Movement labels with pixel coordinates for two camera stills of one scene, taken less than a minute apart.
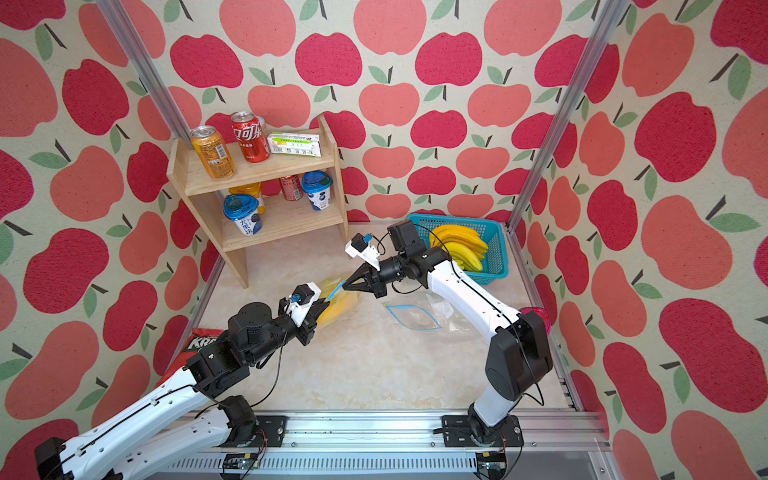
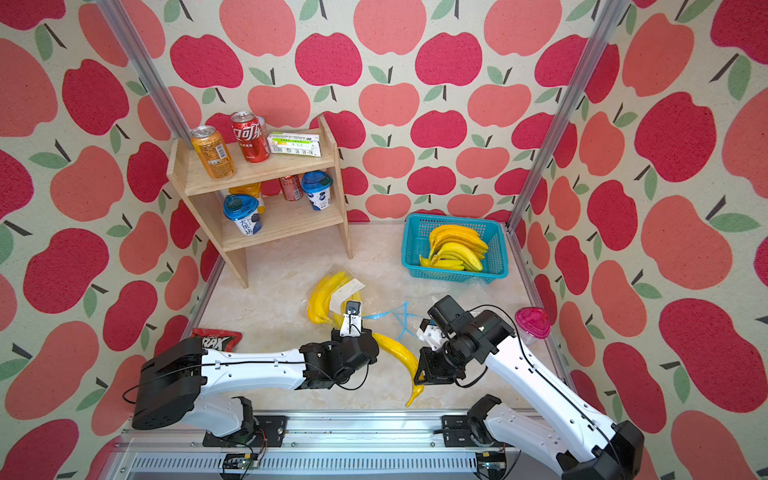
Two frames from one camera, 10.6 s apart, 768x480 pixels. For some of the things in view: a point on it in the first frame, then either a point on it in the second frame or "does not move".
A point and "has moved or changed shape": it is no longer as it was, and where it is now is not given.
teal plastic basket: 495,268 does not move
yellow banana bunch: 341,304 has moved or changed shape
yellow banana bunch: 464,245 does not move
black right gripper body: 392,272 to 439,364
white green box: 300,144 does not move
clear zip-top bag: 342,302 has moved or changed shape
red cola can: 250,136 does not move
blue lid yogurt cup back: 317,184 does not move
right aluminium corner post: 610,16 does not move
